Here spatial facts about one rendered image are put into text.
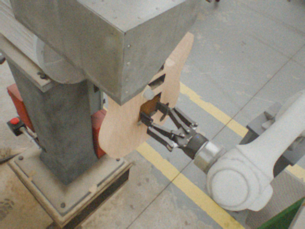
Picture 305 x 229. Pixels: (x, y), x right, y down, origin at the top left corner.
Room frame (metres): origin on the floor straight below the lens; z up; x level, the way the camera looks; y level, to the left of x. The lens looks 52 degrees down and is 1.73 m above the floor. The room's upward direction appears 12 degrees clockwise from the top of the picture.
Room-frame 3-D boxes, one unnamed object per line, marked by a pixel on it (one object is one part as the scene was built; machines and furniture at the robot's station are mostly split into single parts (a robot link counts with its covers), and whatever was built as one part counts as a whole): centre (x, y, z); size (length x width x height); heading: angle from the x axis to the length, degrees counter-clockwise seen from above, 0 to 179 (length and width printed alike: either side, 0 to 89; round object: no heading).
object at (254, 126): (0.89, -0.66, 0.35); 0.28 x 0.28 x 0.70; 49
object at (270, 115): (0.90, -0.64, 0.73); 0.22 x 0.18 x 0.06; 49
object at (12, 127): (0.69, 0.63, 0.46); 0.25 x 0.07 x 0.08; 57
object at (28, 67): (0.70, 0.42, 1.11); 0.36 x 0.24 x 0.04; 57
